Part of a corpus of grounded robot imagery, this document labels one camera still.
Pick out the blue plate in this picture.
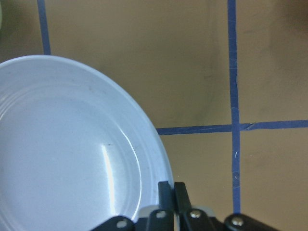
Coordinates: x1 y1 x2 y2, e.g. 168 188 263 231
0 55 173 231

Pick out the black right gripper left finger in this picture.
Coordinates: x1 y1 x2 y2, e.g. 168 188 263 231
146 181 174 231

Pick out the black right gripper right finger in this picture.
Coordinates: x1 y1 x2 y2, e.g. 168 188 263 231
174 182 217 231

